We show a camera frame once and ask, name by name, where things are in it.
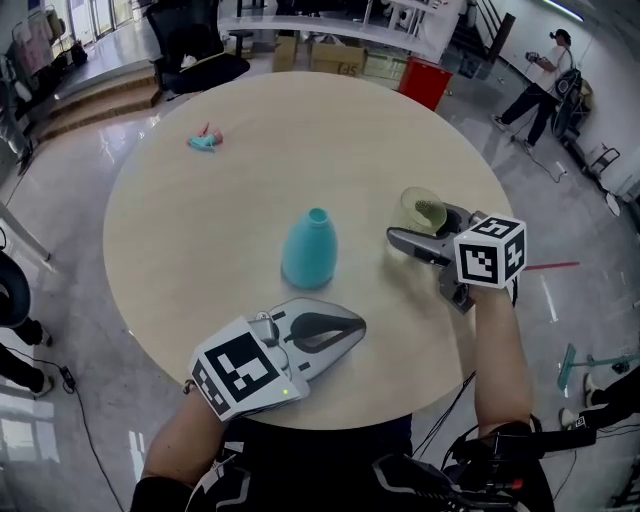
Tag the person's right forearm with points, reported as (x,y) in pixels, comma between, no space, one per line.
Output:
(500,360)

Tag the green textured glass cup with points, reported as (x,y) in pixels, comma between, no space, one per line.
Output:
(415,215)

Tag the black power adapter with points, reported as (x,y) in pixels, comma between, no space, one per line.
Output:
(67,378)

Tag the small teal pink toy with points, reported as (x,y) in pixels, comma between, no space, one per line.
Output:
(205,141)

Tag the wooden steps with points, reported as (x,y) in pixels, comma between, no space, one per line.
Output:
(100,107)

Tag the wide cardboard box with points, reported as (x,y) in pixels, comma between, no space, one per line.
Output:
(337,60)

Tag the teal blue vase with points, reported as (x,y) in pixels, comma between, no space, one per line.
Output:
(310,255)

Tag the teal flat mop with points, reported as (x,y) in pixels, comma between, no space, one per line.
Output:
(567,370)

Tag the black office chair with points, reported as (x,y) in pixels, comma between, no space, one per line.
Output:
(200,65)

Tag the black waist device box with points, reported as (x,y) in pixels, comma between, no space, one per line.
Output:
(525,440)

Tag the black hand truck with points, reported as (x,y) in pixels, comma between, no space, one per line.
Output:
(606,160)

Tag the white shelf unit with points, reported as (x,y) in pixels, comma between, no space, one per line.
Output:
(325,25)

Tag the person's dark blue trousers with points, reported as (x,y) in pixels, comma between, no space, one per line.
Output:
(310,440)

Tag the red bin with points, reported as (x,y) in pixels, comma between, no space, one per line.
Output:
(425,82)

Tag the person's black striped top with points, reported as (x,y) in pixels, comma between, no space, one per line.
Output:
(165,495)

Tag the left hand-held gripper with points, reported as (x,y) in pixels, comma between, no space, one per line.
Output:
(240,365)

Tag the person's left forearm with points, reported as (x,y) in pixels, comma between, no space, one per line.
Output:
(185,440)

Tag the round beige table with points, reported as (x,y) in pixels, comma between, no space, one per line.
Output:
(225,210)

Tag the clothes rack with garments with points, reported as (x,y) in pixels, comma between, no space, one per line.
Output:
(35,40)

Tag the black staircase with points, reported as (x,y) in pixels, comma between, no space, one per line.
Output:
(500,37)

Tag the narrow cardboard box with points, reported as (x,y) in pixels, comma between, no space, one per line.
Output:
(285,54)

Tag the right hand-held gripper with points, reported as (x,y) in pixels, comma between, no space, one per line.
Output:
(490,255)

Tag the glass entrance doors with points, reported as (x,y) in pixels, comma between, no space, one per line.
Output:
(100,17)

